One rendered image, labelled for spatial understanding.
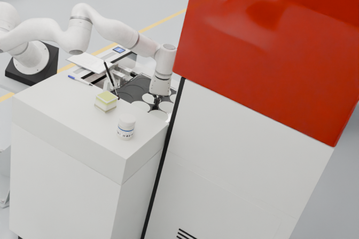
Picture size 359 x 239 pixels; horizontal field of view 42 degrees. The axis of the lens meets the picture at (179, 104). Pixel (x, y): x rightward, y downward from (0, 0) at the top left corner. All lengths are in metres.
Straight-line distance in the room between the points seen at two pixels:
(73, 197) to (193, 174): 0.57
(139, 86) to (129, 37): 0.57
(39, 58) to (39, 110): 0.46
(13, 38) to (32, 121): 0.38
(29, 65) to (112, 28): 0.69
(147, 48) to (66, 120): 0.47
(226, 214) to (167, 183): 0.33
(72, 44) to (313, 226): 2.16
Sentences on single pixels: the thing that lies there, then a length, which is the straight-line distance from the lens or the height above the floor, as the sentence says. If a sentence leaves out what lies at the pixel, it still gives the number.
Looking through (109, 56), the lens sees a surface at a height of 0.96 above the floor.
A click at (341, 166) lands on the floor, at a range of 4.12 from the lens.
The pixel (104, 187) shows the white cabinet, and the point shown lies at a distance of 2.06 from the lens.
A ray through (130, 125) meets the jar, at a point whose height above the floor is 1.05.
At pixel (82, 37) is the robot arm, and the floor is 1.31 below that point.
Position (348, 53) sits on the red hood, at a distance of 1.74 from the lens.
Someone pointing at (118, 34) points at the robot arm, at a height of 1.36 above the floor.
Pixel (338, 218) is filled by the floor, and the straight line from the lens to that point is 3.60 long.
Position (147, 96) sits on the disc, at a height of 0.90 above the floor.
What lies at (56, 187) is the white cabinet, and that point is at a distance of 2.28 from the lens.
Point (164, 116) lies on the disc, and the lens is 2.31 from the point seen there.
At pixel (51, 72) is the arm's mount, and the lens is 2.54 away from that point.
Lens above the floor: 2.19
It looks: 32 degrees down
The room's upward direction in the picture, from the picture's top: 15 degrees clockwise
